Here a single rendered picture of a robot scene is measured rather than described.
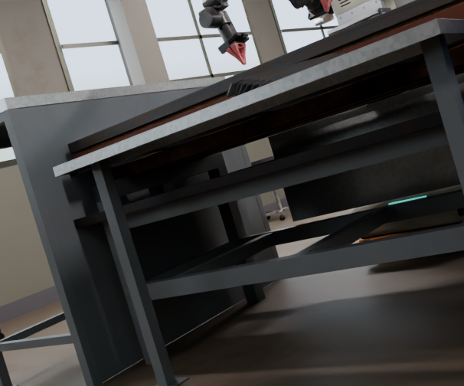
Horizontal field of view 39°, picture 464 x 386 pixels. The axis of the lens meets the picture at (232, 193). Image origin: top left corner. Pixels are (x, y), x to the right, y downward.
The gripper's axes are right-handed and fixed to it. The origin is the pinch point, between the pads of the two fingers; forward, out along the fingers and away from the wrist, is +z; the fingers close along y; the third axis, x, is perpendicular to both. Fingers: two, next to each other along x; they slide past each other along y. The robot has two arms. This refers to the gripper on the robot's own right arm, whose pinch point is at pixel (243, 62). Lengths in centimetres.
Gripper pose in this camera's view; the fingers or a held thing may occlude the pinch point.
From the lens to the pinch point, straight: 234.7
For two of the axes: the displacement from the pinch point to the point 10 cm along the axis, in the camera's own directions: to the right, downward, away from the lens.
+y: 6.7, -4.2, -6.1
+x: 6.0, -1.9, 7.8
